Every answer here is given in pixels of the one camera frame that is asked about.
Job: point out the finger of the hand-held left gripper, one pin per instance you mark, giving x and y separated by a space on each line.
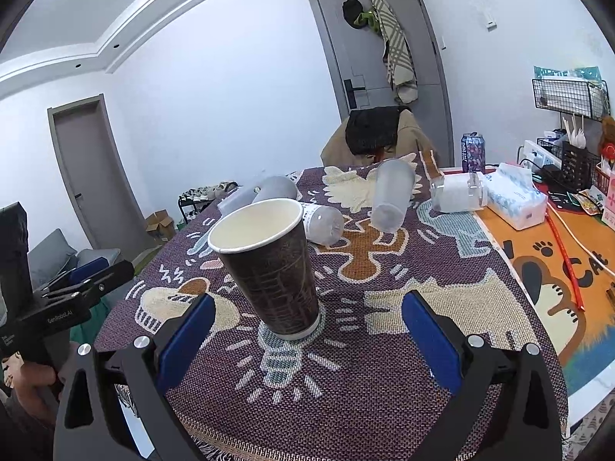
103 281
89 269

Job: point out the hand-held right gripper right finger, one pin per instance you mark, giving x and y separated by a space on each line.
432 341

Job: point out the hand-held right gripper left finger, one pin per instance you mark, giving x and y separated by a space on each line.
187 341

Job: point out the brown paper cup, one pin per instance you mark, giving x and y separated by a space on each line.
276 269

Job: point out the translucent plastic cup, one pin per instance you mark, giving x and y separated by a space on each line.
235 201

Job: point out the tall frosted plastic cup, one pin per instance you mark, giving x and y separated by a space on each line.
391 194

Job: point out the white patterned cup lying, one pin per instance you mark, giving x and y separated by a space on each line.
323 223

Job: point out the grey plastic cup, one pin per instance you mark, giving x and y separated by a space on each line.
276 189

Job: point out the person's left hand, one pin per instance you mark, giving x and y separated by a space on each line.
29 375

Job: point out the grey sofa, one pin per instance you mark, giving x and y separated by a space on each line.
53 254

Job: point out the green cloth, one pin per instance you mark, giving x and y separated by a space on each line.
89 321

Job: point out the cardboard box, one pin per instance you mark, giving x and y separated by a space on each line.
161 225

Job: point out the printed woven blanket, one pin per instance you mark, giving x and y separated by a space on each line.
384 269

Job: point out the plain grey door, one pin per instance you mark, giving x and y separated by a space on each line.
91 163

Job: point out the orange cat mat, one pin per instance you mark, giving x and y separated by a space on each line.
543 297

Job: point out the shoe rack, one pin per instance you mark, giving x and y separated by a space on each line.
206 199

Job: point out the clear jar with white roll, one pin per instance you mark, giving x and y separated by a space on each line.
456 193

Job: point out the red stick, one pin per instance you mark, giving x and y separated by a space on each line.
564 259

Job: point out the white tissue pack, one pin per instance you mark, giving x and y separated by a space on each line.
516 197

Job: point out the purple drink can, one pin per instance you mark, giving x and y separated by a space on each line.
473 151

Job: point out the snack packet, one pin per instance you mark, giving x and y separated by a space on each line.
587 201

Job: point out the white power strip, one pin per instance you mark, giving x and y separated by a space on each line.
535 153

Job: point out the pink box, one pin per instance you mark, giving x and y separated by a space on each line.
608 197

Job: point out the black cutlery holder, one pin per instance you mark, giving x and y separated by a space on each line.
574 163

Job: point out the white plastic spoons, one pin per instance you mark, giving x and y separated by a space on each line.
576 132

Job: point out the brown plush toy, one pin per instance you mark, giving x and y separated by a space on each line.
608 137

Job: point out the plaid scarf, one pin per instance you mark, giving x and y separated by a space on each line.
396 43

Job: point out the grey door with hooks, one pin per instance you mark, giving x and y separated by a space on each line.
336 48

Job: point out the black hat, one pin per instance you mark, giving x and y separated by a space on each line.
352 10

